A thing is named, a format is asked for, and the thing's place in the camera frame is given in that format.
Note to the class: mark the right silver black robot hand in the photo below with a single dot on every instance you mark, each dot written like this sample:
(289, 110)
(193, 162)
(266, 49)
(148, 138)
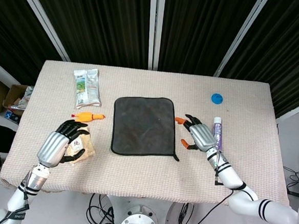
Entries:
(203, 136)

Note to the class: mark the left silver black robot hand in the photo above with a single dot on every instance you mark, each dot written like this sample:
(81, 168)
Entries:
(51, 146)

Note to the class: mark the black and green cloth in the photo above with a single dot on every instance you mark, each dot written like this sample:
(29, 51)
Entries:
(144, 127)

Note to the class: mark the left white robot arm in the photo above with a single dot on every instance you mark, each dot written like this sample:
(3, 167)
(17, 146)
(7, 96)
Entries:
(20, 197)

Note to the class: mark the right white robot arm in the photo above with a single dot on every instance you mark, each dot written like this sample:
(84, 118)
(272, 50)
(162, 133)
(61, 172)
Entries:
(241, 190)

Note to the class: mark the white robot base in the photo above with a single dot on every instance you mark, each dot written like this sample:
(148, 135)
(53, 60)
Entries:
(138, 220)

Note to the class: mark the purple white tube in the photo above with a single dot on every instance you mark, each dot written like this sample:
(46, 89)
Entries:
(218, 133)

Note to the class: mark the clear bag of beige grains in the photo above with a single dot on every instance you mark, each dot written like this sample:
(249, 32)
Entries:
(85, 147)

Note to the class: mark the blue round cap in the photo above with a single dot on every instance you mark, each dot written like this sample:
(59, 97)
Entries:
(217, 98)

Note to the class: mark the orange rubber chicken toy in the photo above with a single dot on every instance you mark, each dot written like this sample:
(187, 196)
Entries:
(87, 116)

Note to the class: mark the cardboard box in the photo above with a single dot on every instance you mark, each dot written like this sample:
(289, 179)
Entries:
(8, 97)

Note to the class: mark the beige woven tablecloth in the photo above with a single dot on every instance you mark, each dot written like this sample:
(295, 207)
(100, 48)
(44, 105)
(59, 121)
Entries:
(145, 168)

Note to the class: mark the silver green snack bag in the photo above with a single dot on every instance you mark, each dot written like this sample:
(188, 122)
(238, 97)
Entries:
(87, 88)

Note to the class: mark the white frame post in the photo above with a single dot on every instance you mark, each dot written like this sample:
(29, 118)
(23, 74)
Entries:
(155, 28)
(43, 20)
(241, 33)

